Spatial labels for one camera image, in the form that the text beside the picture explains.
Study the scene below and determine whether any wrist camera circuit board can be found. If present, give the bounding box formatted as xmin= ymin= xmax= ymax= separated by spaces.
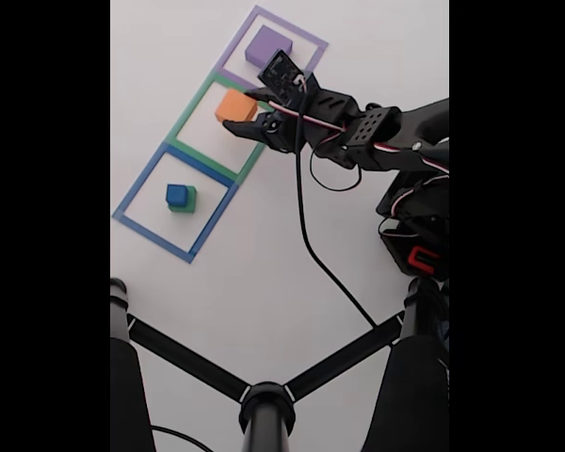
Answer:
xmin=257 ymin=48 xmax=307 ymax=107

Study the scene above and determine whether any orange block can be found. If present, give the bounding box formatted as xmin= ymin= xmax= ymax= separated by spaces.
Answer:
xmin=215 ymin=89 xmax=259 ymax=124

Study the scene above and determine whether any white red base servo wire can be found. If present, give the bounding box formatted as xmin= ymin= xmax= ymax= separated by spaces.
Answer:
xmin=378 ymin=181 xmax=450 ymax=239

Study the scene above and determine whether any black tripod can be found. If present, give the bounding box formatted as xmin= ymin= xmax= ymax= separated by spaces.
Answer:
xmin=110 ymin=277 xmax=450 ymax=452

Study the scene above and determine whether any thin black cable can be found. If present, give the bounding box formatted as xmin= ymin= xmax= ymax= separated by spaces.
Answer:
xmin=151 ymin=425 xmax=213 ymax=452

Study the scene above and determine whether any large purple block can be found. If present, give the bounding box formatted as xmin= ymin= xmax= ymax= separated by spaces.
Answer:
xmin=244 ymin=25 xmax=294 ymax=70

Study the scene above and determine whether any small blue cube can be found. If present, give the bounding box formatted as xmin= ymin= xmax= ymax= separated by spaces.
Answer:
xmin=165 ymin=183 xmax=188 ymax=207

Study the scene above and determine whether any thick black camera cable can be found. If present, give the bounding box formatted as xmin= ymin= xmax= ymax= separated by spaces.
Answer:
xmin=295 ymin=89 xmax=378 ymax=329

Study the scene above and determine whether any purple tape square frame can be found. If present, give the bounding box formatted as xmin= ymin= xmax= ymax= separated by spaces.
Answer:
xmin=215 ymin=4 xmax=330 ymax=95

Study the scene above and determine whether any blue tape square frame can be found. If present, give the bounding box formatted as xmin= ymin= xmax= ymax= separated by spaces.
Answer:
xmin=111 ymin=143 xmax=240 ymax=265

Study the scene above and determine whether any white red gripper servo wire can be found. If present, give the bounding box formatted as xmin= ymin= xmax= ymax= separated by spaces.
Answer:
xmin=267 ymin=98 xmax=450 ymax=175

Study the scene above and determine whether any green tape square frame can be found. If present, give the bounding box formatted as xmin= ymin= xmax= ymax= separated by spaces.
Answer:
xmin=165 ymin=70 xmax=267 ymax=185

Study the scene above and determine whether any green block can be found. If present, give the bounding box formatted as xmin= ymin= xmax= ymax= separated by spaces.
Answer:
xmin=168 ymin=186 xmax=198 ymax=214

